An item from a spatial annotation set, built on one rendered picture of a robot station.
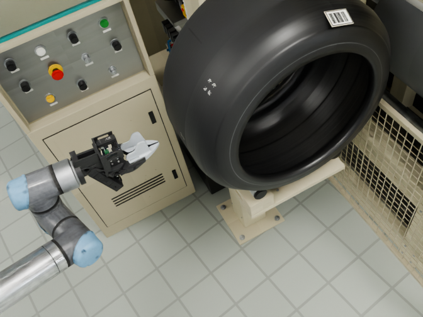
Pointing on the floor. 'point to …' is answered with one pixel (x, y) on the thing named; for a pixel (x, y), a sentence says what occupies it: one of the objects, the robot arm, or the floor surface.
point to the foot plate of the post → (270, 220)
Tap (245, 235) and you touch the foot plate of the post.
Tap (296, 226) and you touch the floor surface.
